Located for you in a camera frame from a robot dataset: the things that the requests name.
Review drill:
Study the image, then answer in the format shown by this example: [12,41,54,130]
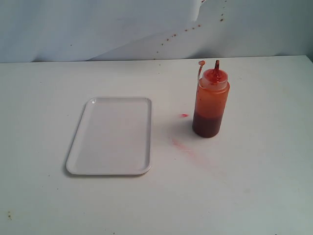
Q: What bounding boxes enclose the red sauce squeeze bottle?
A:
[192,60,230,138]

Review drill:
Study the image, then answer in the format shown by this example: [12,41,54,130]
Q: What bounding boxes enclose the white rectangular plastic tray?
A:
[66,97,152,176]

